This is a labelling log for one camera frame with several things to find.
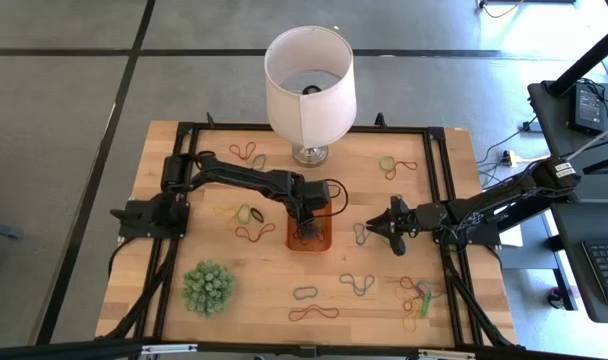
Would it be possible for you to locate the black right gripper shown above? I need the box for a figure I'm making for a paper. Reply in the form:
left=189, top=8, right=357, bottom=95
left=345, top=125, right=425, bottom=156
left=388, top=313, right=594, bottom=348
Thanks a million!
left=366, top=194, right=421, bottom=257

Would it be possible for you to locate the yellow rubber band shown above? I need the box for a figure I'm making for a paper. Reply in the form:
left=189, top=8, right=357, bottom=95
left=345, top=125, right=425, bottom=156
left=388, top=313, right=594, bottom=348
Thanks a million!
left=212, top=203, right=241, bottom=222
left=394, top=284, right=420, bottom=334

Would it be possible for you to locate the orange plastic bin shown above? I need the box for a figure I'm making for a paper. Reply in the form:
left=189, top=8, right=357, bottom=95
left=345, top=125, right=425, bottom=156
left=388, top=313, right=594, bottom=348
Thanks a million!
left=285, top=199, right=333, bottom=253

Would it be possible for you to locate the silver table lamp white shade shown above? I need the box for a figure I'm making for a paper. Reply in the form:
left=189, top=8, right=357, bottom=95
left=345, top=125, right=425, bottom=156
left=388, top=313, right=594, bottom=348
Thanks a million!
left=263, top=25, right=358, bottom=169

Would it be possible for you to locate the white paper sheet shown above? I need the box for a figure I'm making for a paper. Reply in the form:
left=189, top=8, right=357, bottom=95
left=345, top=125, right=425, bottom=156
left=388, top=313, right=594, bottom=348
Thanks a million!
left=498, top=227, right=525, bottom=250

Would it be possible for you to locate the potted green artificial plant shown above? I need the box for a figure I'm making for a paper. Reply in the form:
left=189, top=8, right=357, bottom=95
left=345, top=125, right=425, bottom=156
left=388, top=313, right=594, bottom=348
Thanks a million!
left=182, top=259, right=237, bottom=320

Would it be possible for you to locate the white power strip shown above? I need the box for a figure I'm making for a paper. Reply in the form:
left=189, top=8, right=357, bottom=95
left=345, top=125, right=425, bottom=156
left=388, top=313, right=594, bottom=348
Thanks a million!
left=500, top=148, right=540, bottom=169

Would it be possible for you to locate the red black floor object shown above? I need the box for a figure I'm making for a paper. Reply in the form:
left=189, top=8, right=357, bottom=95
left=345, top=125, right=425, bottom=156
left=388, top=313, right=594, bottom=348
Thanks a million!
left=546, top=287, right=568, bottom=310

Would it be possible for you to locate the black desk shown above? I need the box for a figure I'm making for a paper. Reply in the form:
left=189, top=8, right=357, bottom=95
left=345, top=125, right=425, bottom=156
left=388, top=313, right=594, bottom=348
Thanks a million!
left=553, top=202, right=608, bottom=324
left=527, top=79, right=608, bottom=201

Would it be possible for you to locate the black laptop keyboard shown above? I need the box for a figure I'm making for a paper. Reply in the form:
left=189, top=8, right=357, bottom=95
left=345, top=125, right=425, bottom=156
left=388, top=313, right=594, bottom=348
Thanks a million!
left=581, top=238, right=608, bottom=309

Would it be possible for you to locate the black power adapter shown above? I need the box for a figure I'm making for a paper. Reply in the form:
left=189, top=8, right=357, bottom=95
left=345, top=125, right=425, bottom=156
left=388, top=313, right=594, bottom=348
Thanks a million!
left=568, top=80, right=608, bottom=136

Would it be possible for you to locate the black diagonal pole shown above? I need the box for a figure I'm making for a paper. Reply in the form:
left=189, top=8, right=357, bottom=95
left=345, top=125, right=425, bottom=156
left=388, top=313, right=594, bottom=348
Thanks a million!
left=544, top=22, right=608, bottom=99

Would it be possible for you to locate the silver aluminium bracket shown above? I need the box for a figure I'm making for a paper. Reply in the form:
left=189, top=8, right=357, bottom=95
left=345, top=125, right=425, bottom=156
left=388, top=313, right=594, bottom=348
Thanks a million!
left=417, top=348, right=478, bottom=360
left=141, top=343, right=199, bottom=357

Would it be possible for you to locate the white cable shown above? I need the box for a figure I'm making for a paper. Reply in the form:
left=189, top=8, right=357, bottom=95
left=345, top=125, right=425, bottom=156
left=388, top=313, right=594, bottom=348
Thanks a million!
left=563, top=119, right=608, bottom=164

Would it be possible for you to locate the yellow floor cable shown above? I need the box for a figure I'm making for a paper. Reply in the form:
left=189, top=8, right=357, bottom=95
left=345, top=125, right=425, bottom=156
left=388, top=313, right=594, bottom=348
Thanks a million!
left=478, top=0, right=526, bottom=20

